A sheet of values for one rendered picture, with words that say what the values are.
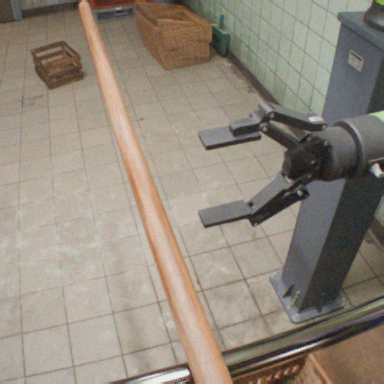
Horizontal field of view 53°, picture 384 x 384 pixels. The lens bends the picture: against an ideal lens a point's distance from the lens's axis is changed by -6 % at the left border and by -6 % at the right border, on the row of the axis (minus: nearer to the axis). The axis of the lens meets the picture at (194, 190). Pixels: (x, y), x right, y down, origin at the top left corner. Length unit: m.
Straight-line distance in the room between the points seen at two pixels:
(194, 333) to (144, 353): 1.33
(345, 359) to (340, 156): 0.65
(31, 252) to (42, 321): 0.40
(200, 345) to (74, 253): 1.69
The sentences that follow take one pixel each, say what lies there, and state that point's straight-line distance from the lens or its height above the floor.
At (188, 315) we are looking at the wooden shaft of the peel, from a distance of 0.38.
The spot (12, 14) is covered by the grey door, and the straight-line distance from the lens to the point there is 5.20.
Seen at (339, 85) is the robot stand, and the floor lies 1.01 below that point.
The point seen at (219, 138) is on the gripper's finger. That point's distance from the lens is 0.48.
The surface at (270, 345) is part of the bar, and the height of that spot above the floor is 1.18.
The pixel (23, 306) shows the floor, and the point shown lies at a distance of 1.92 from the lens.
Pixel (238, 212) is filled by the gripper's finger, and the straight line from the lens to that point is 0.58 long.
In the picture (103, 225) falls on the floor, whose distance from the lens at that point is 2.11.
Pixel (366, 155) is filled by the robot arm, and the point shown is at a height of 1.21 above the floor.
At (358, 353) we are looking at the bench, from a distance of 1.12.
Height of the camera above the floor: 1.53
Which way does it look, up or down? 43 degrees down
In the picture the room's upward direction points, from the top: straight up
